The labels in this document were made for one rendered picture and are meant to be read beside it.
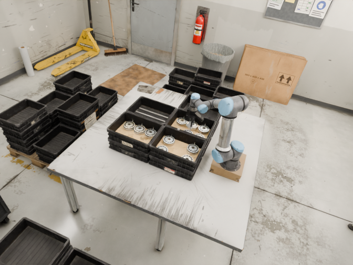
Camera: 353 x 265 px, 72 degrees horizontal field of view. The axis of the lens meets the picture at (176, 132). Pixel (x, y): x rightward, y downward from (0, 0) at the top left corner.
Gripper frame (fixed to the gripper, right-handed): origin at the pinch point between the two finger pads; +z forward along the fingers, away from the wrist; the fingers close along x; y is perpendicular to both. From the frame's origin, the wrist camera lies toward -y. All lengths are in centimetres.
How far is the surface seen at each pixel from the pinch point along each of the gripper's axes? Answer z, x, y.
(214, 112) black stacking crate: 2.0, -36.9, -14.3
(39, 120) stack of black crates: 37, 19, 164
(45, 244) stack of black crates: 36, 126, 66
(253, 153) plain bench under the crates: 15, -7, -63
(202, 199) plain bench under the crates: 15, 62, -28
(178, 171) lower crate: 9.0, 48.4, -3.4
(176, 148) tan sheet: 2.0, 30.6, 4.7
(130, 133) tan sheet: 2, 30, 49
